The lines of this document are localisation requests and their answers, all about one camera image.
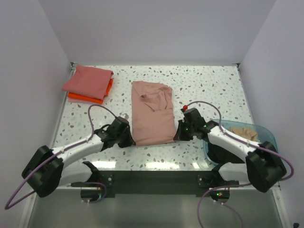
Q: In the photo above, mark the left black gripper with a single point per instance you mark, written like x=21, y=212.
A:
x=129, y=141

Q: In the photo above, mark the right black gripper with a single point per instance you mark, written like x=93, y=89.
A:
x=179, y=136

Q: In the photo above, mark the dusty pink printed t-shirt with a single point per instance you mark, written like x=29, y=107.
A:
x=152, y=113

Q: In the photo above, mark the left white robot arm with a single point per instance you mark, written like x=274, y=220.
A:
x=59, y=161

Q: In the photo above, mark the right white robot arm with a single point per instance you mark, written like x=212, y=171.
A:
x=247, y=154

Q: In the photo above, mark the black t-shirt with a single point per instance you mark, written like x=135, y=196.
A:
x=219, y=155

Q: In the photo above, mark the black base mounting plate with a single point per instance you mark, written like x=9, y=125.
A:
x=113, y=183

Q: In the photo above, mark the folded orange t-shirt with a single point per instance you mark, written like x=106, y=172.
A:
x=80, y=96

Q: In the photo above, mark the folded salmon pink t-shirt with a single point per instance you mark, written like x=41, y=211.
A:
x=89, y=81

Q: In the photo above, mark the beige t-shirt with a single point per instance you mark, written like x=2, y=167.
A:
x=246, y=133

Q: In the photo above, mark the translucent blue plastic bin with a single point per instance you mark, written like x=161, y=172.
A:
x=263, y=135

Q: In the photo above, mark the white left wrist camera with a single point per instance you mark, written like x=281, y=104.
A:
x=125, y=116

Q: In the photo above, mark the aluminium front rail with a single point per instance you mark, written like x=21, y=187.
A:
x=47, y=179

